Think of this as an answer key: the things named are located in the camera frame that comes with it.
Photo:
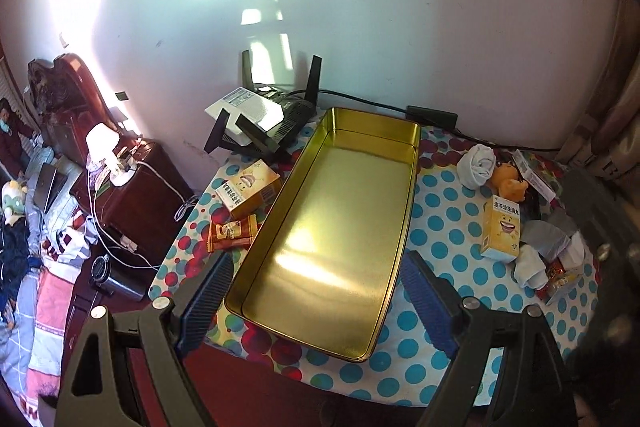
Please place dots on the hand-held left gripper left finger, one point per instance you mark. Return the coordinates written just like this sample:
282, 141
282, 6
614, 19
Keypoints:
206, 302

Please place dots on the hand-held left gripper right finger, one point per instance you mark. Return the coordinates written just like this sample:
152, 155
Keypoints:
429, 302

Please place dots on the red snack packet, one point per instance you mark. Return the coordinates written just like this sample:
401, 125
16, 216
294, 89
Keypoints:
562, 274

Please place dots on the grey and white socks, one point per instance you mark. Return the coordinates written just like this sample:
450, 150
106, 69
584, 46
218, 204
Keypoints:
545, 238

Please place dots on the brown snack packet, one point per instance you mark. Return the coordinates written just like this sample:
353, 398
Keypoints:
232, 233

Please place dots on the polka dot tablecloth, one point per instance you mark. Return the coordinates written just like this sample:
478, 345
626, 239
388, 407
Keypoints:
450, 227

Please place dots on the black cylindrical device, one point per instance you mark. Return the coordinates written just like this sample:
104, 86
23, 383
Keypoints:
117, 279

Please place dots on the yellow medicine box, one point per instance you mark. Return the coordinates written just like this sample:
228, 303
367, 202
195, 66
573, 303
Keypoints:
501, 229
247, 189

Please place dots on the pink and white box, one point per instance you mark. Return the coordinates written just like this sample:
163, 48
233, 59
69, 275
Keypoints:
535, 177

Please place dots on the orange plush toy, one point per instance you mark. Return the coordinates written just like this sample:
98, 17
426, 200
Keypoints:
510, 184

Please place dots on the gold metal tin tray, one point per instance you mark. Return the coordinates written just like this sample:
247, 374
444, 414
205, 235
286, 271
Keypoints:
325, 247

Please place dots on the dark wooden nightstand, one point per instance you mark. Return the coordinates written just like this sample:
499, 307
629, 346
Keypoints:
135, 207

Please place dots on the white power strip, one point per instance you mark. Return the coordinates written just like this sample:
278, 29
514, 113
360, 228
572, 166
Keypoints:
125, 169

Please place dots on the patterned bed blanket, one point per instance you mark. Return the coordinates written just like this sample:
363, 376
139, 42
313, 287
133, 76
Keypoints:
47, 307

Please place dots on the beige curtain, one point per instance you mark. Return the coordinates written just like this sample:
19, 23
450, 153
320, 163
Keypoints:
615, 97

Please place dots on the black power adapter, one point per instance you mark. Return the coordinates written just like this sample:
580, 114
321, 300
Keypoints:
432, 114

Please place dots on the white table lamp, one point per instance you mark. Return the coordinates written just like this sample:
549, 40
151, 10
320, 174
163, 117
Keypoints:
102, 141

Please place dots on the grey laptop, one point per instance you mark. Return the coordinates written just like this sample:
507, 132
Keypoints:
50, 187

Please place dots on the dark blue clothes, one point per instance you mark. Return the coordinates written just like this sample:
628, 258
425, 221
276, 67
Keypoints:
11, 262

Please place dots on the white box with label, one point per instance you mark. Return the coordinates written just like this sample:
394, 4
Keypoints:
247, 106

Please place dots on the black router with antennas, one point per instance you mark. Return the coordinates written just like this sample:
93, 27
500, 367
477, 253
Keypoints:
295, 112

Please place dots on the green plush toy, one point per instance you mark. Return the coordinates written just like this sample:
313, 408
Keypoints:
12, 202

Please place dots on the carved wooden headboard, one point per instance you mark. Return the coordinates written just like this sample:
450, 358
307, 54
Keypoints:
75, 92

